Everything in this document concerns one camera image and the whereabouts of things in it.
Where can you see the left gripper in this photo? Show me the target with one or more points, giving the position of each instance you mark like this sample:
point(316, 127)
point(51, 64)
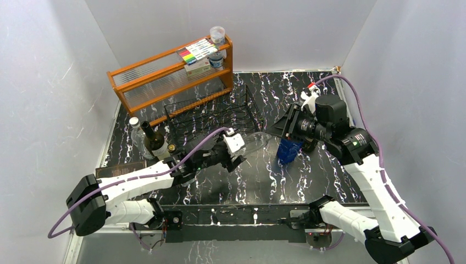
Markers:
point(228, 163)

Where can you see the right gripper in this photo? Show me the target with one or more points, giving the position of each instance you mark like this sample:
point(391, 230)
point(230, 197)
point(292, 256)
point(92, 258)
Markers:
point(277, 128)

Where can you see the blue glass bottle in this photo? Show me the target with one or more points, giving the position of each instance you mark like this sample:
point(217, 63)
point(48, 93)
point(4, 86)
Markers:
point(288, 150)

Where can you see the clear whisky bottle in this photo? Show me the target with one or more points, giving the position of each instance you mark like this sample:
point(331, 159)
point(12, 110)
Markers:
point(173, 149)

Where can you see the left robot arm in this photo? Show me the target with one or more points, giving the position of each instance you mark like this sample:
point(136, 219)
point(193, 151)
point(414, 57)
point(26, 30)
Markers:
point(94, 203)

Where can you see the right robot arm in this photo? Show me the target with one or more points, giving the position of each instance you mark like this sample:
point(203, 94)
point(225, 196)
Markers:
point(392, 234)

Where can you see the olive green wine bottle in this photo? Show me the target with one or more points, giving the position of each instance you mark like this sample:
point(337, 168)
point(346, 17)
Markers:
point(309, 145)

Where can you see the dark green wine bottle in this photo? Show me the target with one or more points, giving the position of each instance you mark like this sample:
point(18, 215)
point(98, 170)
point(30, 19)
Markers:
point(155, 142)

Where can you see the small clear bottle left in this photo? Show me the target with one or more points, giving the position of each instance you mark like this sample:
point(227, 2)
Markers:
point(138, 136)

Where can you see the white cardboard box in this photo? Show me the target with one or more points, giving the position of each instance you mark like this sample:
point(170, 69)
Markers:
point(197, 68)

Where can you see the blue label jar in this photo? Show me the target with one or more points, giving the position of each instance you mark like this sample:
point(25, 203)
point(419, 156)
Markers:
point(216, 59)

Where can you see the orange wooden shelf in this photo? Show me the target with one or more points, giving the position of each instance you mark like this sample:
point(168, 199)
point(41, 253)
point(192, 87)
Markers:
point(145, 87)

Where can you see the marker pen set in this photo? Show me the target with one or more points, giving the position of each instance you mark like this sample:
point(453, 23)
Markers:
point(197, 51)

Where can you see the dark book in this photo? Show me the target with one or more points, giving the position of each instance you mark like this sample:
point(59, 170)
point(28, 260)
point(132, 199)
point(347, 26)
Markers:
point(118, 170)

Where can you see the clear plastic jar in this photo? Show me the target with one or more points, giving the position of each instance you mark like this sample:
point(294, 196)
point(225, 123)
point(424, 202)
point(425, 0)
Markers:
point(217, 35)

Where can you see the black wire wine rack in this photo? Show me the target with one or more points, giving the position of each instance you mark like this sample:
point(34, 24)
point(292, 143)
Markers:
point(195, 119)

